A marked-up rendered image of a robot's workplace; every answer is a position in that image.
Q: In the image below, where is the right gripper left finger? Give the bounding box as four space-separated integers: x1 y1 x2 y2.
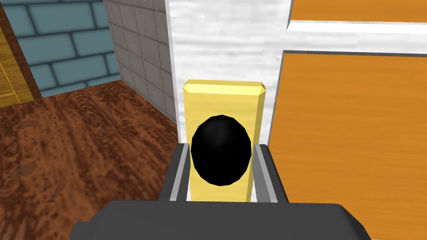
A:
158 143 191 202

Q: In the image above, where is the black and yellow door knob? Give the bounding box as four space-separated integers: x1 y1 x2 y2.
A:
183 79 266 203

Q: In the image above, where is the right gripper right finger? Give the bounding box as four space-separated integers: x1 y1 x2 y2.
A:
251 144 289 204

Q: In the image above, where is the yellow wooden door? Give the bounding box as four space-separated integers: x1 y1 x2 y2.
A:
0 26 35 109

